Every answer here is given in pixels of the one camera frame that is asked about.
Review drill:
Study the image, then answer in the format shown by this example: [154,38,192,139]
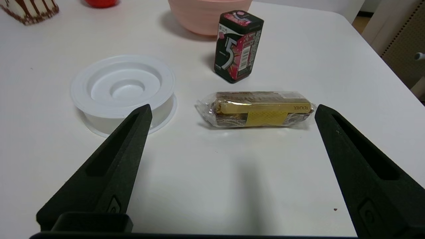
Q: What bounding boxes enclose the chocolate cake slice with blueberries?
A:
[0,0,59,26]

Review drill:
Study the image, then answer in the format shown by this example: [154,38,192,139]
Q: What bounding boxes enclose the perforated pegboard panel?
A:
[382,0,425,90]

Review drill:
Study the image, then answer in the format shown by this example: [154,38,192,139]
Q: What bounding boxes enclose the white furniture post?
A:
[362,0,415,55]

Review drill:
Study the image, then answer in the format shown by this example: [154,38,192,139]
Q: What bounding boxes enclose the red apple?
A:
[85,0,119,8]

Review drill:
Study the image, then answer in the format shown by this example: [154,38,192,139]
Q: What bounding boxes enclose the black and pink gum box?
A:
[214,10,264,84]

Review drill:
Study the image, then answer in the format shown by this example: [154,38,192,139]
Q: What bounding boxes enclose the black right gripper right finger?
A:
[314,104,425,239]

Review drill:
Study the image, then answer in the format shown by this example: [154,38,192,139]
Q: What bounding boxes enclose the gold chocolate packet clear wrap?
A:
[195,91,315,128]

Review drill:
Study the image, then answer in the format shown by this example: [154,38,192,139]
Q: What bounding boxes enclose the white round plastic lid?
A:
[70,55,177,138]

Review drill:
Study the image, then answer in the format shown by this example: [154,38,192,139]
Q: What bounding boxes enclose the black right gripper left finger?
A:
[37,104,153,232]

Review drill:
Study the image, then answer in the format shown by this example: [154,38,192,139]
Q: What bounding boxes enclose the pink bowl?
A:
[168,0,253,36]

